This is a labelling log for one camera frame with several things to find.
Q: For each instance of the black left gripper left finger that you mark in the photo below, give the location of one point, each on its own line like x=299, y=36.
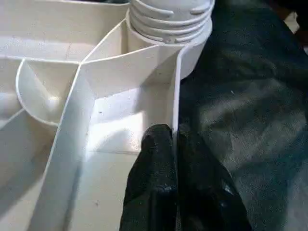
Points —
x=154, y=180

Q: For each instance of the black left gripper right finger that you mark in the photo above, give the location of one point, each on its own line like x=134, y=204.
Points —
x=204, y=192

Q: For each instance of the white plastic table leg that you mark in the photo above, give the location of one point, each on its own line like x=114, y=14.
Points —
x=168, y=14

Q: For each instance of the white plastic table top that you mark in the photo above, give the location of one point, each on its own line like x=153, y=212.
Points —
x=48, y=36

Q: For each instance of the black plastic mat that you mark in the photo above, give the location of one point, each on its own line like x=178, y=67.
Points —
x=240, y=120

